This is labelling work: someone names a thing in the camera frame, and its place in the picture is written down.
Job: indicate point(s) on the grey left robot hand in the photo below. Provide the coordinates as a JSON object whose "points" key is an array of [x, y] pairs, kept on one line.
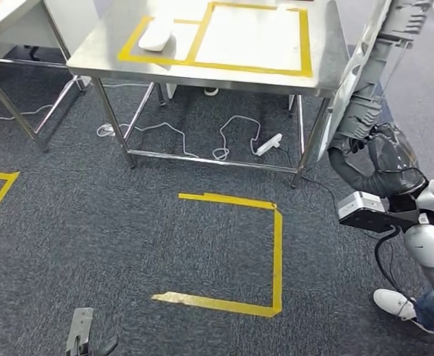
{"points": [[107, 346]]}

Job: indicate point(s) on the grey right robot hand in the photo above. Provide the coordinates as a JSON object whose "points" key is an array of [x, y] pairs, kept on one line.
{"points": [[395, 157]]}

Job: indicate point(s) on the silver wheel hubcap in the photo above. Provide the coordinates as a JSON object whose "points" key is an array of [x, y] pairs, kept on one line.
{"points": [[361, 113]]}

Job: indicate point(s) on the stainless steel workbench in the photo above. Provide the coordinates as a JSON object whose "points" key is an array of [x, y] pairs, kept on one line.
{"points": [[324, 64]]}

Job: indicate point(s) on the yellow tape on workbench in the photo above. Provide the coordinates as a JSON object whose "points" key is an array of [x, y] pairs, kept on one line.
{"points": [[306, 44]]}

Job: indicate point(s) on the white plastic part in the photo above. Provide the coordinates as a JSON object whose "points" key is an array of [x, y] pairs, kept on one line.
{"points": [[156, 35]]}

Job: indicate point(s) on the person's foot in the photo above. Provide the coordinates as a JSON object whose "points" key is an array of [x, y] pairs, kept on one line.
{"points": [[391, 302]]}

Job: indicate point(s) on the person's leg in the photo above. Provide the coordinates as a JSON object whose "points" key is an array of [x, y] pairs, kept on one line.
{"points": [[430, 309]]}

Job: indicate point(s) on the white power strip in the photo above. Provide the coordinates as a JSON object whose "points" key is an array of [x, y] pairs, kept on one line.
{"points": [[268, 145]]}

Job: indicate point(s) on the stainless steel table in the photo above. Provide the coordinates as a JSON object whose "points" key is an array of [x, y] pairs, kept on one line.
{"points": [[13, 17]]}

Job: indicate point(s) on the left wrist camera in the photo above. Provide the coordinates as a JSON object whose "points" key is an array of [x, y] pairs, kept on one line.
{"points": [[79, 329]]}

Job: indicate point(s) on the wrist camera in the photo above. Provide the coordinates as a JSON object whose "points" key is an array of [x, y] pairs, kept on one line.
{"points": [[79, 329], [364, 216]]}

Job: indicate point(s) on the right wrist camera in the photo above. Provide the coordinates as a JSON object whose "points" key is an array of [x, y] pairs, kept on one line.
{"points": [[364, 216]]}

